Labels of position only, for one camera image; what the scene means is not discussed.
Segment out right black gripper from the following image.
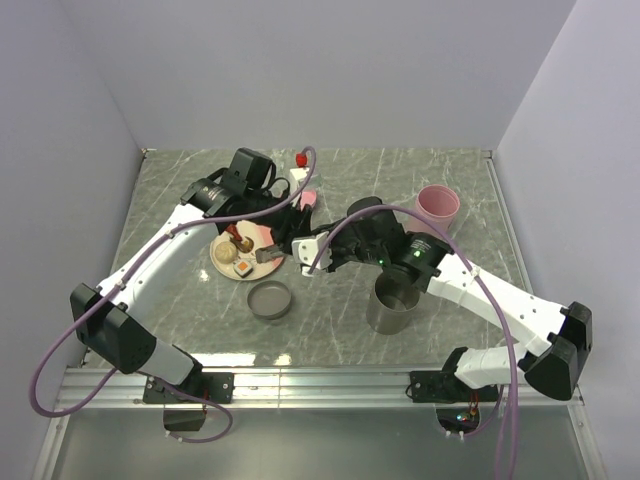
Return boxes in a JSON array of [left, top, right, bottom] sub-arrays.
[[313, 217, 387, 272]]

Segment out metal serving tongs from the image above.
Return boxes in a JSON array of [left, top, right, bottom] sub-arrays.
[[254, 244, 286, 264]]

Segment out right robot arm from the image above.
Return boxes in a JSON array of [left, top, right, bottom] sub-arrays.
[[319, 197, 593, 401]]

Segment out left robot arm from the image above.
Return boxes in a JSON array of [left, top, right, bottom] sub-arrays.
[[71, 148, 304, 402]]

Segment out pink round lid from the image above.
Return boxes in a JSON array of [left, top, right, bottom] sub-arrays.
[[298, 189, 318, 210]]

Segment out brown mushroom food piece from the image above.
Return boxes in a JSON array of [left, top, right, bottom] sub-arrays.
[[226, 224, 254, 253]]

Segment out grey cylindrical container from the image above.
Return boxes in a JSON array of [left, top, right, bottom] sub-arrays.
[[366, 273, 421, 335]]

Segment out pink and cream plate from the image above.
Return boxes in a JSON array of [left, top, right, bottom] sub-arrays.
[[209, 221, 284, 281]]

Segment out orange topped sushi piece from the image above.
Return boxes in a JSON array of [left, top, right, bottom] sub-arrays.
[[233, 259, 254, 278]]

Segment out pink cylindrical container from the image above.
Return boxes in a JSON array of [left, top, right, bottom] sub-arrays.
[[415, 184, 460, 232]]

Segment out grey round lid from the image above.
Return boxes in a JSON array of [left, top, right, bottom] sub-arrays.
[[247, 280, 293, 320]]

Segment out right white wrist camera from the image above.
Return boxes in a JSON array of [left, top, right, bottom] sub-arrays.
[[291, 232, 332, 277]]

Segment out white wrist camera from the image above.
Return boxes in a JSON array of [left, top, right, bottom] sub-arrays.
[[288, 152, 314, 206], [291, 232, 332, 277]]

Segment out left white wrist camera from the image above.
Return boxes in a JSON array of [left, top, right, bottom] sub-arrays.
[[288, 152, 314, 206]]

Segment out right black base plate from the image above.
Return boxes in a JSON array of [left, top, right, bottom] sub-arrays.
[[405, 370, 499, 404]]

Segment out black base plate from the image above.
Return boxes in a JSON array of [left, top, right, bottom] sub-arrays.
[[405, 370, 499, 404], [142, 371, 234, 404]]

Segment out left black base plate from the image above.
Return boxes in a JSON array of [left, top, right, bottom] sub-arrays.
[[142, 371, 234, 404]]

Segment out aluminium mounting rail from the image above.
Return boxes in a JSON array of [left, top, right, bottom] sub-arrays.
[[54, 366, 584, 409]]

